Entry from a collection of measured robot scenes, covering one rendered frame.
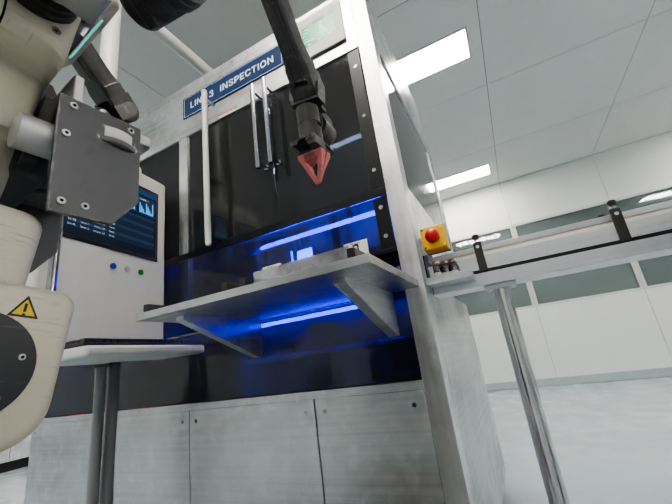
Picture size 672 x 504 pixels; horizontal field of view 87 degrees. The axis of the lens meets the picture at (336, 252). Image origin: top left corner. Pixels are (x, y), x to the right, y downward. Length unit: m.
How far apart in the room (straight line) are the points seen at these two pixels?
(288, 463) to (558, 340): 4.76
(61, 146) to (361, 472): 1.04
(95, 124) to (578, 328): 5.54
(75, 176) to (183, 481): 1.28
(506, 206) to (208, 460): 5.26
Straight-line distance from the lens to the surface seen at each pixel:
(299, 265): 0.81
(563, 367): 5.67
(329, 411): 1.19
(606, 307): 5.75
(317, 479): 1.26
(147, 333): 1.55
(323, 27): 1.68
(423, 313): 1.07
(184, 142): 1.92
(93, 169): 0.55
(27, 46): 0.62
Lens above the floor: 0.69
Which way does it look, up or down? 17 degrees up
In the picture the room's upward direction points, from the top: 8 degrees counter-clockwise
